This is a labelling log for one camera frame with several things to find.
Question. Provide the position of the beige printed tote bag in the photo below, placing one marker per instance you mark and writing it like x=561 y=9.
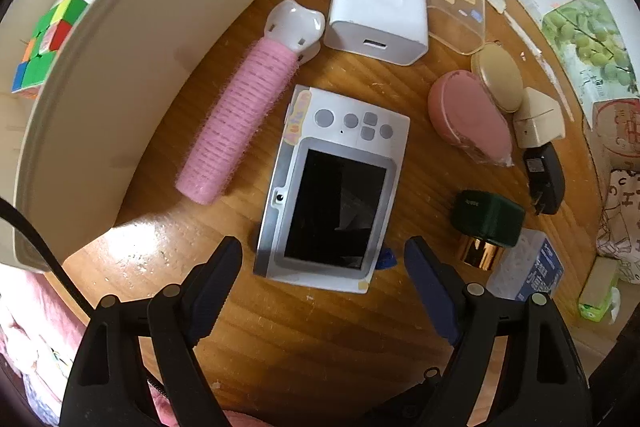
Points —
x=622 y=217

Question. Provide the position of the pink oval case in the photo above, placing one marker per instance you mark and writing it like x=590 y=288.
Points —
x=465 y=117

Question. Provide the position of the black power adapter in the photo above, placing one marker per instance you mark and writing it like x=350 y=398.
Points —
x=547 y=179

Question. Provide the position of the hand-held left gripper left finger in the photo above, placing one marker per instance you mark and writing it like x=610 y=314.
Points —
x=210 y=302

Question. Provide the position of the clear stickered plastic case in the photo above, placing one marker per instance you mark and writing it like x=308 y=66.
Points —
x=457 y=17

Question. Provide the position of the green bottle with gold cap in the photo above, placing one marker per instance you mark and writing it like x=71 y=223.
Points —
x=487 y=219

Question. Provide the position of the green tissue packet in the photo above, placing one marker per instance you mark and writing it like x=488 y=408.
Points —
x=597 y=292

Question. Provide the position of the grape-print cardboard with white panel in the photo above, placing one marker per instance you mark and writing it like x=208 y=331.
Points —
x=585 y=32

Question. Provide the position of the white plastic storage bin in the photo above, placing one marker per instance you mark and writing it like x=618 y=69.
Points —
x=150 y=32

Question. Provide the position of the brown cartoon cardboard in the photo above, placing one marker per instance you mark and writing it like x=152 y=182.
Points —
x=620 y=132

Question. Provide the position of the beige power adapter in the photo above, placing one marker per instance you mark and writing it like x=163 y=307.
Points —
x=537 y=117

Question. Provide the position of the white digital camera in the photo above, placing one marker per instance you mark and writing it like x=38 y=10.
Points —
x=330 y=207

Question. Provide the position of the white cube charger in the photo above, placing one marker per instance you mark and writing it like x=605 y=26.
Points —
x=375 y=2

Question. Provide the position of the pink hair roller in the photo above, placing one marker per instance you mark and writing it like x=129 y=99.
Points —
x=235 y=122

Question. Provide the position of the colourful puzzle cube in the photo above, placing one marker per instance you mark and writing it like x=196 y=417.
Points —
x=45 y=47

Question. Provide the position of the gold round compact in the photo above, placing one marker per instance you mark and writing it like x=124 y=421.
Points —
x=500 y=77

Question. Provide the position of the white tooth-shaped holder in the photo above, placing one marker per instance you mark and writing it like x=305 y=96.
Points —
x=295 y=24

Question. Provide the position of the pink garment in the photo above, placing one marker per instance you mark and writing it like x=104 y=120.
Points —
x=240 y=419

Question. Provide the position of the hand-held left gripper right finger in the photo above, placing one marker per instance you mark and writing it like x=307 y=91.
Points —
x=435 y=292

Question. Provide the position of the pink cloth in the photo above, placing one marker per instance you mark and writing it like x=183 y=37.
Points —
x=35 y=332

